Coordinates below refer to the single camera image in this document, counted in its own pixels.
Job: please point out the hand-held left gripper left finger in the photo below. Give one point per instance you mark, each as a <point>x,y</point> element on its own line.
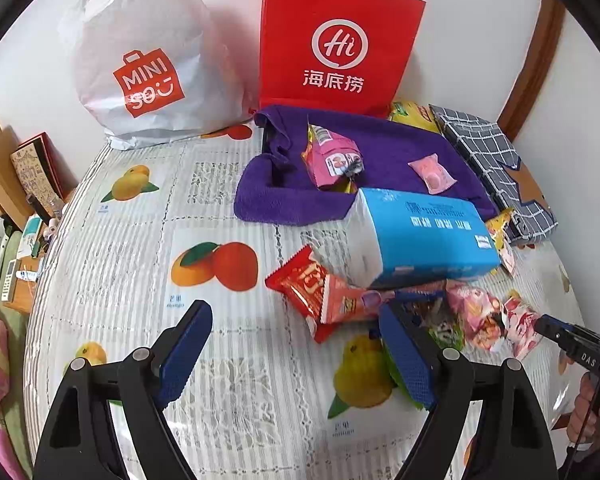
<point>185,352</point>

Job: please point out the large yellow packet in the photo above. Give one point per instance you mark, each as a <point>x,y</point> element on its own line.
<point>412,115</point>

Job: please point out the orange snack packet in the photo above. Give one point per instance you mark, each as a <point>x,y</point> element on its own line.
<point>350,302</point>

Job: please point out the large pink floral packet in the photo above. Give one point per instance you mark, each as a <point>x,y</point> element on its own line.
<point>475,315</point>

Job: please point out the person's right hand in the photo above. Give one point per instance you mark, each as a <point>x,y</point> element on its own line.
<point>585,410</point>

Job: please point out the pink snack packet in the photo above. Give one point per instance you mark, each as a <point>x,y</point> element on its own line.
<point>330,160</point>

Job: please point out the green snack packet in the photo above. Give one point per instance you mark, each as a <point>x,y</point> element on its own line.
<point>447,332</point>

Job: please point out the small pink floral packet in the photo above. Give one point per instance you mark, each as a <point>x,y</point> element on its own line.
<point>520,327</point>

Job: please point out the purple towel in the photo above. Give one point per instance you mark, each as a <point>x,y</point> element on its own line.
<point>395,140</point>

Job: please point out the wooden door frame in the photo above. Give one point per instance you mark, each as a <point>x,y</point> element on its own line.
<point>535,60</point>

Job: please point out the wooden side table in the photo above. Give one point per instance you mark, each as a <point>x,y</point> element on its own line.
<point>22,295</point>

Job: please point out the white remote control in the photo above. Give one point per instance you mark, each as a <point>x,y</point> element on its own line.
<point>9,282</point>

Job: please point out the red snack packet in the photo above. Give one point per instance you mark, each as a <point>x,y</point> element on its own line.
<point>300,280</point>

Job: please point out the patterned red box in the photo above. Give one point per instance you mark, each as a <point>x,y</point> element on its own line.
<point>37,170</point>

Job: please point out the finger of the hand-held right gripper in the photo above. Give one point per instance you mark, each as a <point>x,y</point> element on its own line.
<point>555,330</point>

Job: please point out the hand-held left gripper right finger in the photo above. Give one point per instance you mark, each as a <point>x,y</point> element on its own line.
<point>405,355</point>

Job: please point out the white plastic shopping bag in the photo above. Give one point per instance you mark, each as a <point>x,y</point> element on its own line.
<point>140,35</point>

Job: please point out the blue tissue pack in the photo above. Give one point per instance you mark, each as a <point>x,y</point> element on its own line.
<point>420,240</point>

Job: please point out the grey checked fabric box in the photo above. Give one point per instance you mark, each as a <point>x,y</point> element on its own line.
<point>490,160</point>

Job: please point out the round pink candy packet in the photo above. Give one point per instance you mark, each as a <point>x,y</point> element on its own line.
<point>432,174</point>

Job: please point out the fruit print tablecloth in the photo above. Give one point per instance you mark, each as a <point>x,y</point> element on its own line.
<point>130,250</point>

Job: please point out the small yellow packet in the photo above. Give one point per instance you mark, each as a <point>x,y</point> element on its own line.
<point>500,227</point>

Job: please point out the red paper bag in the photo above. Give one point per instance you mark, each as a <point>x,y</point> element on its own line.
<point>330,40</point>

